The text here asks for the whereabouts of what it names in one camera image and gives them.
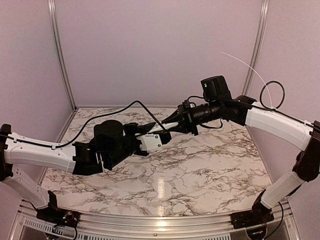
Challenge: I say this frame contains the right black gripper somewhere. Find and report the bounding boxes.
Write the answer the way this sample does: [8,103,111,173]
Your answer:
[162,99,223,136]

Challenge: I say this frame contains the white remote control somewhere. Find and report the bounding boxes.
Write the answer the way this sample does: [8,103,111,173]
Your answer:
[149,122,179,133]

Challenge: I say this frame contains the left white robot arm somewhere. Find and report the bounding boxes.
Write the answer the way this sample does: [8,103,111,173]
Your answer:
[0,120,177,223]

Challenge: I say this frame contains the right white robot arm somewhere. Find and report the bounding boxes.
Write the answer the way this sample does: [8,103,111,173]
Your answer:
[162,75,320,224]

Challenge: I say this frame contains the white zip tie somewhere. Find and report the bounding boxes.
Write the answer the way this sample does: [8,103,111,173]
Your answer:
[219,51,274,109]

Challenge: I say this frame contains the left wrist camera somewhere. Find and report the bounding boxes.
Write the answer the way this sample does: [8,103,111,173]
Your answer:
[136,133,163,152]

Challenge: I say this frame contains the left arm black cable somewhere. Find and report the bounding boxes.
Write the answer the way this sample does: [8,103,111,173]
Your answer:
[4,100,168,151]

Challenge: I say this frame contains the right aluminium frame post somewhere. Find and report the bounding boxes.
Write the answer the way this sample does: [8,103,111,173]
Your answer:
[242,0,270,95]

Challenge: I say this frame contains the aluminium frame post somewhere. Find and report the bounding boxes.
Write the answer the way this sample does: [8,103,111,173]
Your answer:
[47,0,77,112]
[242,0,270,95]

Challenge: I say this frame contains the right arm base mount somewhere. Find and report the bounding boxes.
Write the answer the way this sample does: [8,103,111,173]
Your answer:
[230,201,275,229]

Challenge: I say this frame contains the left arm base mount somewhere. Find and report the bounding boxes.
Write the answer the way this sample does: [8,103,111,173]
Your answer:
[36,190,80,228]

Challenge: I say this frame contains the left aluminium frame post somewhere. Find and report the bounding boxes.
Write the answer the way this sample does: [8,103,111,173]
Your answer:
[47,0,77,112]

